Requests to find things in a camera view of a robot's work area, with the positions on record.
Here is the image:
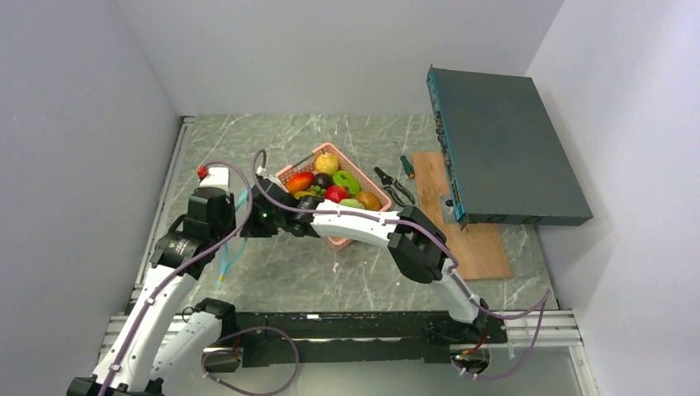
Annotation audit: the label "yellow bumpy fruit toy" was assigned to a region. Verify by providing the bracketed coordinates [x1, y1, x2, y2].
[315, 153, 340, 176]

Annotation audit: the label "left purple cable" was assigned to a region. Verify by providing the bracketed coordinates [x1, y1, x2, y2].
[95, 161, 303, 396]

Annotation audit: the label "dark mangosteen toy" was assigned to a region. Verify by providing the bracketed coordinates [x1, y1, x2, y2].
[311, 172, 334, 191]

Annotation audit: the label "dark blue network switch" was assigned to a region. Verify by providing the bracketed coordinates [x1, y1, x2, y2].
[426, 67, 594, 227]

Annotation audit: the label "wooden board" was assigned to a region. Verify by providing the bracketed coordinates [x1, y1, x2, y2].
[411, 152, 513, 281]

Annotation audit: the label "orange red mango toy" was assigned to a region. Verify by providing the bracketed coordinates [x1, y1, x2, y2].
[286, 172, 315, 194]

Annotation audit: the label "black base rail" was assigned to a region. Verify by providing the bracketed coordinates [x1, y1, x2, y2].
[230, 310, 508, 368]

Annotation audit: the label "green handled screwdriver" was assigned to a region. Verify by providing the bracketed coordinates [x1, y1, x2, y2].
[400, 155, 415, 179]

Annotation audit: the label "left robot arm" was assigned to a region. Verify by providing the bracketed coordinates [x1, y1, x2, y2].
[67, 186, 239, 395]

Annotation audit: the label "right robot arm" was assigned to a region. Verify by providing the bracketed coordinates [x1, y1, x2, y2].
[240, 177, 489, 342]

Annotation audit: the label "pink plastic basket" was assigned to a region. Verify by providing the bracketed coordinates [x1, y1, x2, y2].
[275, 142, 394, 253]

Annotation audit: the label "green cabbage toy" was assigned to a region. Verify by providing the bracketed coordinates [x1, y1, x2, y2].
[339, 198, 365, 210]

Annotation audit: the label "yellow starfruit toy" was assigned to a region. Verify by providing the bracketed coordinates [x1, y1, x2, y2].
[293, 191, 317, 200]

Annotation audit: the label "black handled pliers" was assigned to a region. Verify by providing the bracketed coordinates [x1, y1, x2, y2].
[374, 167, 416, 207]

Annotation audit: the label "green pepper toy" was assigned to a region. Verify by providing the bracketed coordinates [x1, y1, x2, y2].
[332, 170, 362, 196]

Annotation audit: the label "red pomegranate toy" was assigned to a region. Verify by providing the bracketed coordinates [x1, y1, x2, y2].
[324, 185, 351, 203]

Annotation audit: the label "clear zip top bag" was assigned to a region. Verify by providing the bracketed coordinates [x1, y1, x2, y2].
[217, 188, 250, 284]

